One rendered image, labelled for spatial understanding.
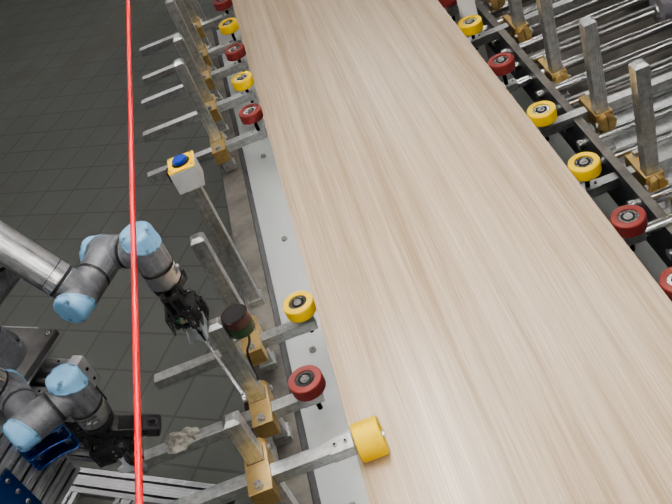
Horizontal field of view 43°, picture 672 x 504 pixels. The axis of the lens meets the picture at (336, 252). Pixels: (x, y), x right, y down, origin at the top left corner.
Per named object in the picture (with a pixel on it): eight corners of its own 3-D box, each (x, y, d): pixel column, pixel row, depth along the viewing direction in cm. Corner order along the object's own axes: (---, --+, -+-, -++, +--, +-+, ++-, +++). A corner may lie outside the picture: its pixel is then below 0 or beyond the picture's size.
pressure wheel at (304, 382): (307, 426, 195) (289, 396, 188) (301, 401, 201) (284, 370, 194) (339, 414, 195) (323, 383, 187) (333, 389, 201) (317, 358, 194)
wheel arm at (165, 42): (143, 58, 372) (139, 50, 370) (143, 55, 375) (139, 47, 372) (235, 21, 370) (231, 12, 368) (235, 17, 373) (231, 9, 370)
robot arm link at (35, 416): (9, 434, 182) (52, 400, 186) (28, 462, 174) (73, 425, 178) (-12, 412, 177) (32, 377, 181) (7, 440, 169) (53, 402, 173)
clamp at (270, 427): (260, 441, 193) (252, 428, 190) (253, 397, 204) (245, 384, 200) (283, 432, 193) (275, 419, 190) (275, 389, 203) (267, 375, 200)
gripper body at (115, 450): (102, 444, 196) (76, 413, 189) (136, 430, 196) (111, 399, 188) (101, 470, 190) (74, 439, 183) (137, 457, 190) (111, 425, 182)
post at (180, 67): (230, 178, 305) (172, 64, 275) (229, 173, 308) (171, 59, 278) (239, 174, 305) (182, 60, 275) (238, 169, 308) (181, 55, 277)
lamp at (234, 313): (259, 390, 192) (221, 327, 179) (256, 372, 196) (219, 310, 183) (283, 381, 192) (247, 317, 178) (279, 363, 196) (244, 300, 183)
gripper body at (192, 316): (175, 338, 192) (151, 302, 184) (173, 313, 198) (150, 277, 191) (206, 326, 191) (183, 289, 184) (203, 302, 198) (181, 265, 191)
